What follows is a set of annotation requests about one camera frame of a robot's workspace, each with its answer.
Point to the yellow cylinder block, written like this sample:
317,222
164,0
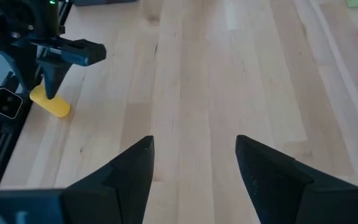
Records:
59,109

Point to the dark smoky plastic bin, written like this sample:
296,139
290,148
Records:
104,2

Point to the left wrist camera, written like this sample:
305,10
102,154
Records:
6,102

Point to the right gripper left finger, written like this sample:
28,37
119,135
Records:
120,193

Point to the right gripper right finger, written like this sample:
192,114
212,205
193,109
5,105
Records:
284,193

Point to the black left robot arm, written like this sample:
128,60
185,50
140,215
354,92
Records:
11,18

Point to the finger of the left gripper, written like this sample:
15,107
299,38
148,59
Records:
53,77

